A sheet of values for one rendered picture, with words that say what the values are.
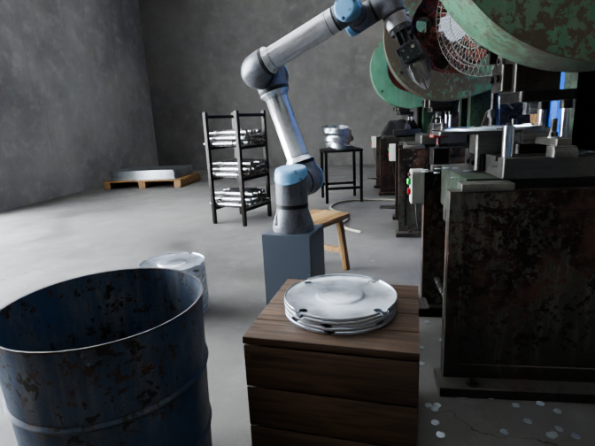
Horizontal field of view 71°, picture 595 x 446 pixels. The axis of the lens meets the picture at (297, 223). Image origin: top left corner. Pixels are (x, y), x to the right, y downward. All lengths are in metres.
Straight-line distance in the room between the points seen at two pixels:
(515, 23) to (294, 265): 0.95
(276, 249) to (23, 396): 0.88
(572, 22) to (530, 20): 0.08
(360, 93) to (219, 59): 2.73
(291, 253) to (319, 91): 6.79
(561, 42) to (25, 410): 1.27
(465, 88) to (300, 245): 1.74
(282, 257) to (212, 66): 7.30
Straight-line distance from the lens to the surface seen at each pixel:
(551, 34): 1.10
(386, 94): 4.54
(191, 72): 8.74
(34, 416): 0.94
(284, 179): 1.46
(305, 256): 1.46
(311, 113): 8.13
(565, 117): 1.52
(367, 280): 1.21
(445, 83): 2.85
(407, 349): 0.96
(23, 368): 0.89
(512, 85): 1.51
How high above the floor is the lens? 0.83
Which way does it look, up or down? 13 degrees down
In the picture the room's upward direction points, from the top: 3 degrees counter-clockwise
